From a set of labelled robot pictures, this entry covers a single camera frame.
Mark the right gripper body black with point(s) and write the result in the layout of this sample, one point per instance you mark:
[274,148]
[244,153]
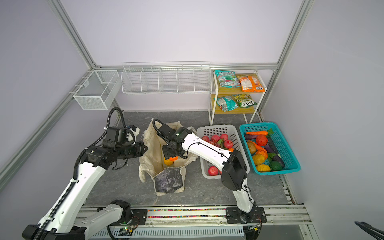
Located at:
[169,152]

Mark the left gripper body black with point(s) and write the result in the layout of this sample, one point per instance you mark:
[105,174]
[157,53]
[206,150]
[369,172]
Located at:
[128,151]

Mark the yellow orange mango fruit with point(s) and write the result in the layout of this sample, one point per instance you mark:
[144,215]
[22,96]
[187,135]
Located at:
[168,163]

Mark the cream canvas tote bag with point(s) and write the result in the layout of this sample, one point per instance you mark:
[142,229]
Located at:
[168,175]

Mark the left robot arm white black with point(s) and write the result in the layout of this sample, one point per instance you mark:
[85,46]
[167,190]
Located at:
[60,221]

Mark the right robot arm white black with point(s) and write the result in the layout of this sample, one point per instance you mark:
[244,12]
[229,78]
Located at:
[234,177]

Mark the teal snack bag lower shelf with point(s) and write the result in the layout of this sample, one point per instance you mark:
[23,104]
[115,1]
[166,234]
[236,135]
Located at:
[227,103]

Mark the teal snack bag shelf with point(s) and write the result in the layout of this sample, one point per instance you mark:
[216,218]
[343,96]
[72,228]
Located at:
[227,79]
[227,103]

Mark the green snack bag lower shelf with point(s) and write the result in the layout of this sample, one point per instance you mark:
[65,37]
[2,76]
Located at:
[244,100]

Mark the teal snack bag top shelf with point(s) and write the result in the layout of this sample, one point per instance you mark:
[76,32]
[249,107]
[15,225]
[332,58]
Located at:
[227,79]

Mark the orange snack bag top shelf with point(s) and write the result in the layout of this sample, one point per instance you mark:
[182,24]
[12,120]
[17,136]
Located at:
[251,84]

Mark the red apple back left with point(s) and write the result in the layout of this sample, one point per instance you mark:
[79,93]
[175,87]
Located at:
[206,138]

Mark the red apple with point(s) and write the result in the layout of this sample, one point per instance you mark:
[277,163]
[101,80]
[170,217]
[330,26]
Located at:
[215,138]
[224,137]
[213,171]
[206,138]
[228,144]

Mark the red apple front middle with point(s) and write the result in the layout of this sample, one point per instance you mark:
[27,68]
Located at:
[215,138]

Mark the red apple back right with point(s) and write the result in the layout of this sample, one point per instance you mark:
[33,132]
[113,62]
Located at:
[224,137]

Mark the red apple front left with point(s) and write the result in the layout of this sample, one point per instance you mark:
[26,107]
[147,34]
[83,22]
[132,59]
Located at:
[213,171]

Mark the red apple centre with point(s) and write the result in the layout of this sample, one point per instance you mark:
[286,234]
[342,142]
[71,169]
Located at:
[228,144]

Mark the white mesh box basket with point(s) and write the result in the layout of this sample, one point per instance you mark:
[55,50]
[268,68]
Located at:
[98,90]

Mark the brown potato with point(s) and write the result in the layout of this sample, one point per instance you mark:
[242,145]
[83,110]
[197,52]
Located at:
[251,147]

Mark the white two-tier wooden shelf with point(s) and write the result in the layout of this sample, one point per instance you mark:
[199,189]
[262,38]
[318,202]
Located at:
[248,109]

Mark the orange pumpkin vegetable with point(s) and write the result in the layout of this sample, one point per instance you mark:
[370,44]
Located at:
[262,153]

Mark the yellow bell pepper vegetable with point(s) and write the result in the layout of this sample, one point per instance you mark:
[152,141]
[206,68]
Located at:
[258,159]

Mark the red tomato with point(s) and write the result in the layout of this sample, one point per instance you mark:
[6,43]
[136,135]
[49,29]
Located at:
[261,140]

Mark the orange carrot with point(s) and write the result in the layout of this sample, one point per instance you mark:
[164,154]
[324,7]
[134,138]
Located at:
[263,133]

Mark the yellow corn vegetable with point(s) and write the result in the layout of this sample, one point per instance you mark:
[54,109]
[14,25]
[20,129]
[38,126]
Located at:
[263,168]

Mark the teal plastic vegetable basket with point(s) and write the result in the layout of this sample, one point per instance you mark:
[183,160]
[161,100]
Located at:
[286,153]

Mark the purple eggplant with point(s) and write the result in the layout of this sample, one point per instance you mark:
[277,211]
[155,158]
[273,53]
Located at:
[273,153]

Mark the green avocado vegetable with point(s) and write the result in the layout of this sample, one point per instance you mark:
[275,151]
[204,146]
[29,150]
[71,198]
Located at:
[275,166]

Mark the black tripod leg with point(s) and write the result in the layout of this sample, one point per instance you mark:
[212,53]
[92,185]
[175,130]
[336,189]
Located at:
[374,232]

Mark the white wire wall basket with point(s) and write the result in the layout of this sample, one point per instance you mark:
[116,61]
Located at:
[166,78]

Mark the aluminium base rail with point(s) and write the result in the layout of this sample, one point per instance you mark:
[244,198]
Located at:
[205,222]

